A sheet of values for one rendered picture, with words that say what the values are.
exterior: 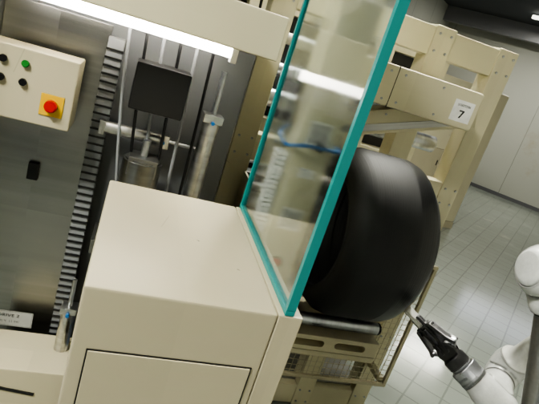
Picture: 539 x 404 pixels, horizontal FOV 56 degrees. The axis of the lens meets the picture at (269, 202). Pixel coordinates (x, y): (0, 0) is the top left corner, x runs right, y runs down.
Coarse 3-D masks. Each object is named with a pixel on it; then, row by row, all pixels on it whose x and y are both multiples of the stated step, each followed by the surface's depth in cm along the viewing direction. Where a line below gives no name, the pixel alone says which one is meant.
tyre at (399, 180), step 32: (352, 160) 166; (384, 160) 165; (352, 192) 158; (384, 192) 154; (416, 192) 159; (352, 224) 154; (384, 224) 151; (416, 224) 154; (320, 256) 204; (352, 256) 152; (384, 256) 151; (416, 256) 154; (320, 288) 166; (352, 288) 155; (384, 288) 155; (416, 288) 158; (384, 320) 171
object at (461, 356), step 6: (444, 342) 161; (450, 348) 160; (456, 348) 160; (438, 354) 164; (444, 354) 163; (450, 354) 161; (456, 354) 159; (462, 354) 159; (444, 360) 163; (450, 360) 159; (456, 360) 158; (462, 360) 158; (450, 366) 159; (456, 366) 158
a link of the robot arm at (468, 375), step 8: (472, 360) 159; (464, 368) 157; (472, 368) 157; (480, 368) 158; (456, 376) 159; (464, 376) 157; (472, 376) 156; (480, 376) 156; (464, 384) 157; (472, 384) 156
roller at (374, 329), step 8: (304, 312) 171; (304, 320) 170; (312, 320) 171; (320, 320) 172; (328, 320) 173; (336, 320) 174; (344, 320) 175; (352, 320) 177; (336, 328) 174; (344, 328) 175; (352, 328) 176; (360, 328) 176; (368, 328) 177; (376, 328) 178
